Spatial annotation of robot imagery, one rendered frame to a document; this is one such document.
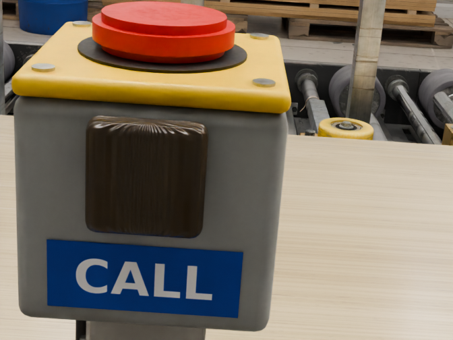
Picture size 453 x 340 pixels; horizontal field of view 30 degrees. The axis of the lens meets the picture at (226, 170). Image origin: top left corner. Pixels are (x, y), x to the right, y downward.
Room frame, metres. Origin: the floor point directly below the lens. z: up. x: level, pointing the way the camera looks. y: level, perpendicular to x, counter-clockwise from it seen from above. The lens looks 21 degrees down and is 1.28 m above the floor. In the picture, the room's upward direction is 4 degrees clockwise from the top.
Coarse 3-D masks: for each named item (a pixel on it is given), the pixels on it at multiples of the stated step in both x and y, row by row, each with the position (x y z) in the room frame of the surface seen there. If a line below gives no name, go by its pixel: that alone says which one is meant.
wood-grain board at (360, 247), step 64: (0, 128) 1.08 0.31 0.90; (0, 192) 0.86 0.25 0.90; (320, 192) 0.93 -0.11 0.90; (384, 192) 0.94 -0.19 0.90; (448, 192) 0.96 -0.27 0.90; (0, 256) 0.71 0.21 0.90; (320, 256) 0.76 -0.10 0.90; (384, 256) 0.77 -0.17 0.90; (448, 256) 0.78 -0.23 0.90; (0, 320) 0.60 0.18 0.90; (64, 320) 0.61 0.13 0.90; (320, 320) 0.63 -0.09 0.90; (384, 320) 0.64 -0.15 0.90; (448, 320) 0.65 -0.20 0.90
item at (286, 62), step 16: (16, 48) 1.83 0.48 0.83; (32, 48) 1.83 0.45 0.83; (16, 64) 1.83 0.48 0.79; (288, 64) 1.83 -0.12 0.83; (304, 64) 1.83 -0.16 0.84; (320, 64) 1.84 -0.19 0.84; (336, 64) 1.84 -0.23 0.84; (288, 80) 1.83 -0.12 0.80; (320, 80) 1.83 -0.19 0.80; (384, 80) 1.84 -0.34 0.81; (416, 80) 1.84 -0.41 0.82; (320, 96) 1.83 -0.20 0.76; (416, 96) 1.84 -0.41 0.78; (304, 112) 1.83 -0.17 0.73; (400, 112) 1.84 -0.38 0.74; (304, 128) 1.75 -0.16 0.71; (400, 128) 1.80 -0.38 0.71
